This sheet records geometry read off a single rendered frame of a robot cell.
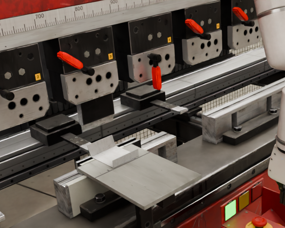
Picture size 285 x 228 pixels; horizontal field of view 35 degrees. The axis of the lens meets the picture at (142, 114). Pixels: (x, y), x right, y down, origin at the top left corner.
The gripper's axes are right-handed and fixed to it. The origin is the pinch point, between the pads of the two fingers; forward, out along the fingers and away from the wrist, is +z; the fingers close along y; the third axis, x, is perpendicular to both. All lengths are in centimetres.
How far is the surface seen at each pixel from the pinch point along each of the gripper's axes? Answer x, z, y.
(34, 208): 6, 99, -170
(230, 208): -11.5, 3.2, -9.8
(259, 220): -10.2, 3.3, -1.1
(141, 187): -39.1, -14.6, -15.0
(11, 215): -7, 99, -174
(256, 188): 0.7, 2.7, -9.8
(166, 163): -27.4, -14.3, -18.8
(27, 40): -52, -48, -36
